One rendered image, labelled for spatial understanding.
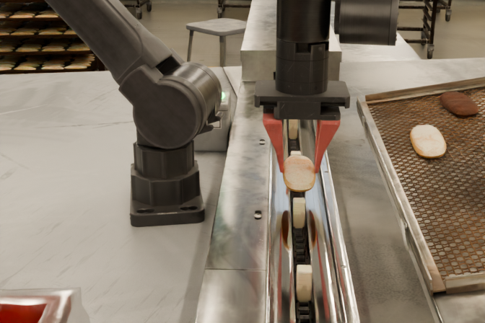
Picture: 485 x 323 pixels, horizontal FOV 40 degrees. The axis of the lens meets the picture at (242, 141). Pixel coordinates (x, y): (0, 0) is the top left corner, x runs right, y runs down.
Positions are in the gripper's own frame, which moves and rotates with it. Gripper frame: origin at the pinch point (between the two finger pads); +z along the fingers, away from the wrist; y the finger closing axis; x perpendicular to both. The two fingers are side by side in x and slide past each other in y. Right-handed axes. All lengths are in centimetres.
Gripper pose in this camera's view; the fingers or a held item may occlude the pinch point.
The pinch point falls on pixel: (299, 164)
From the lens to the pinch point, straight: 77.0
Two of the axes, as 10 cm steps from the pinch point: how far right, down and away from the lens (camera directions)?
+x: 0.5, -3.5, 9.4
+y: 10.0, 0.2, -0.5
